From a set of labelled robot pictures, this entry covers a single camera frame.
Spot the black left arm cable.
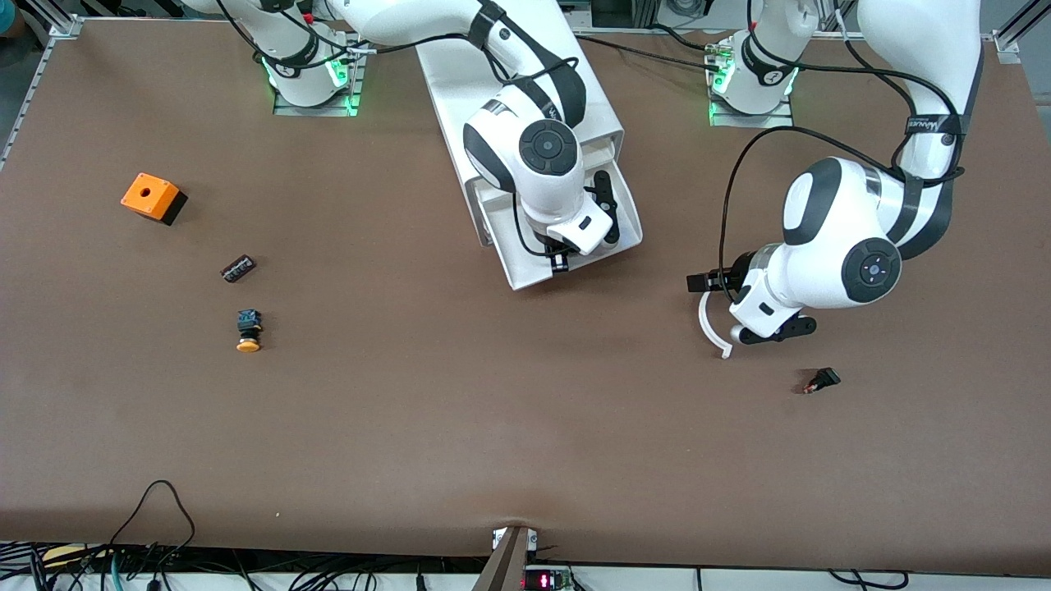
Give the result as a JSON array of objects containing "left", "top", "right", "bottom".
[{"left": 718, "top": 0, "right": 966, "bottom": 305}]

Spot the yellow push button switch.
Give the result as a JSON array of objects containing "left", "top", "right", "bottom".
[{"left": 236, "top": 309, "right": 264, "bottom": 354}]

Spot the black table cable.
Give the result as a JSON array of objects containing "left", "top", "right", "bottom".
[
  {"left": 573, "top": 33, "right": 717, "bottom": 71},
  {"left": 651, "top": 23, "right": 717, "bottom": 53}
]

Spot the device with red display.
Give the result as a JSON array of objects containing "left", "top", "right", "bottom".
[{"left": 523, "top": 566, "right": 574, "bottom": 591}]

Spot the white curved plastic arc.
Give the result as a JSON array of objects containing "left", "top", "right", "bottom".
[{"left": 698, "top": 291, "right": 733, "bottom": 360}]

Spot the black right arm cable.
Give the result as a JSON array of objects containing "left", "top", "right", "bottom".
[{"left": 215, "top": 0, "right": 588, "bottom": 257}]

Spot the black looped cable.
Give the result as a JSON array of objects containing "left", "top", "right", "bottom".
[{"left": 109, "top": 480, "right": 198, "bottom": 567}]

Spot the white drawer cabinet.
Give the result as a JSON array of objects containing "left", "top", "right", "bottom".
[{"left": 413, "top": 33, "right": 625, "bottom": 247}]

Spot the aluminium table edge rail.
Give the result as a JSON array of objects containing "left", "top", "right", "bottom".
[{"left": 0, "top": 33, "right": 60, "bottom": 173}]

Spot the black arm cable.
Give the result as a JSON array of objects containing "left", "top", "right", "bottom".
[
  {"left": 215, "top": 0, "right": 588, "bottom": 257},
  {"left": 718, "top": 0, "right": 966, "bottom": 305}
]

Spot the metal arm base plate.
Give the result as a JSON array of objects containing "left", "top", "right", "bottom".
[
  {"left": 708, "top": 33, "right": 796, "bottom": 130},
  {"left": 273, "top": 21, "right": 363, "bottom": 117}
]

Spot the orange box with hole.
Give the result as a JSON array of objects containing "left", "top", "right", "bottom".
[{"left": 121, "top": 172, "right": 189, "bottom": 227}]

